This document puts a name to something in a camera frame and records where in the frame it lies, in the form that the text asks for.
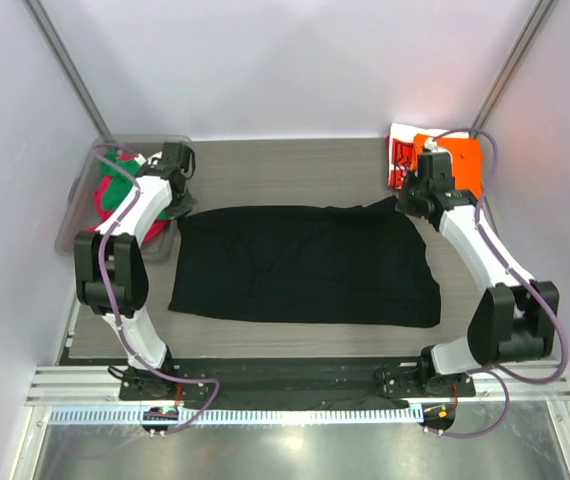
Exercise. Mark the orange folded t-shirt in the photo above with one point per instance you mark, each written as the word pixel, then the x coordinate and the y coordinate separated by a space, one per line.
pixel 466 161

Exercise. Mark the black t-shirt blue logo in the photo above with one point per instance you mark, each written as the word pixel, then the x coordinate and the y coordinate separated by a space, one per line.
pixel 362 265

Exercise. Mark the green t-shirt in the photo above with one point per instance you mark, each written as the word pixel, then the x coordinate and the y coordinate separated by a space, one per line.
pixel 114 187

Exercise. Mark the clear plastic bin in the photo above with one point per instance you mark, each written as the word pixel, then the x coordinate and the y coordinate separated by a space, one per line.
pixel 81 212

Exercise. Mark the aluminium extrusion rail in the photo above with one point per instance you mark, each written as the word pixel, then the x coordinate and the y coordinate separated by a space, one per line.
pixel 83 384

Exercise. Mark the right aluminium frame post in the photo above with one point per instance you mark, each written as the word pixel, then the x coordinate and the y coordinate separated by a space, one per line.
pixel 534 25

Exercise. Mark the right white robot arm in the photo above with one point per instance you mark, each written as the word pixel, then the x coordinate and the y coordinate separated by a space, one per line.
pixel 515 327

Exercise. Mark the left aluminium frame post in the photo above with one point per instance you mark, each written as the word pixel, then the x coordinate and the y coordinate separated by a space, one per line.
pixel 45 25

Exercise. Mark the aluminium frame post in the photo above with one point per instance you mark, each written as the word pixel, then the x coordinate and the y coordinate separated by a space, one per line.
pixel 45 25
pixel 534 25

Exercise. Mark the slotted white cable duct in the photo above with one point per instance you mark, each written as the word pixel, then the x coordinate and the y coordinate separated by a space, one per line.
pixel 159 416

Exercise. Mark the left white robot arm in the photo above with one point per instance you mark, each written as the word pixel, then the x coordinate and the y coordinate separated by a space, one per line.
pixel 110 272

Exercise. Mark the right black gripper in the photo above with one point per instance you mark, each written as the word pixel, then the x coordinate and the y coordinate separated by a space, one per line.
pixel 403 202

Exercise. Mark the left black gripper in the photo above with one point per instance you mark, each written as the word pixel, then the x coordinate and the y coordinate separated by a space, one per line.
pixel 183 208

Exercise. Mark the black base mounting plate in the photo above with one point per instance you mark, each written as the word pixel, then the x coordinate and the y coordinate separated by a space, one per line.
pixel 310 383

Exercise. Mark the pink t-shirt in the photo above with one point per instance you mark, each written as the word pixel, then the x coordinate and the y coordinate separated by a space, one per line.
pixel 161 222

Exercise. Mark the red white folded t-shirt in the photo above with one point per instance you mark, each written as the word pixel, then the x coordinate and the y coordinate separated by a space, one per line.
pixel 400 150

